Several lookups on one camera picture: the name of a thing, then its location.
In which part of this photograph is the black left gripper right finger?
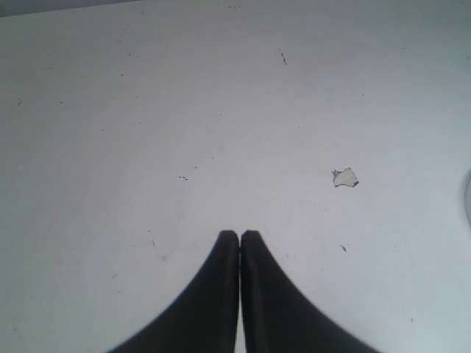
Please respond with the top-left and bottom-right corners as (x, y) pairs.
(240, 230), (375, 352)

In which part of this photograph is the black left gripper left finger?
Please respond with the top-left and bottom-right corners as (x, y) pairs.
(112, 230), (239, 353)

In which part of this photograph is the white desk lamp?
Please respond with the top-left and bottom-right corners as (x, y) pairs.
(461, 170), (471, 222)

